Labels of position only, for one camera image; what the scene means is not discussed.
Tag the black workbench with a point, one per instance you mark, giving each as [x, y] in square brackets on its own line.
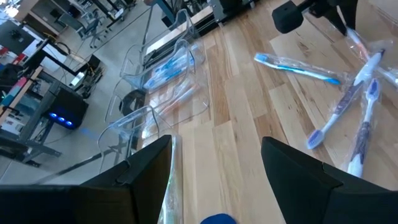
[112, 9]

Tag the blue toothbrush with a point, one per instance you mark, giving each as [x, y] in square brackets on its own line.
[295, 69]
[168, 75]
[183, 54]
[174, 62]

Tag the blue cloth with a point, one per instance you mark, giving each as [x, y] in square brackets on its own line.
[217, 219]

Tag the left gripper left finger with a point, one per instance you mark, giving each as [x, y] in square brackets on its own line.
[93, 205]

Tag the blue-legged side table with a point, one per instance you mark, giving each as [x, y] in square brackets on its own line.
[161, 7]

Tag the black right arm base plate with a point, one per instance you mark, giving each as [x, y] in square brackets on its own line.
[233, 9]

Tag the green toothbrush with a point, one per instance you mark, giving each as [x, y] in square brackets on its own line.
[175, 186]

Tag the purple toothbrush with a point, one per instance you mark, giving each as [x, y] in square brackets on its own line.
[363, 133]
[348, 96]

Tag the grey metal desk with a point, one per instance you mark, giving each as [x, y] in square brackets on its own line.
[40, 109]

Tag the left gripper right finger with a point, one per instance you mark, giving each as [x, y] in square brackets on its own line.
[326, 205]

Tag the black computer with pink lights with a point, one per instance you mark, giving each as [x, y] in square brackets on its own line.
[70, 109]

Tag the grey office chair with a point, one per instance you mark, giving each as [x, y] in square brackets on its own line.
[90, 29]

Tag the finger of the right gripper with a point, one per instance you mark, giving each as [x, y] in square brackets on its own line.
[351, 15]
[337, 21]

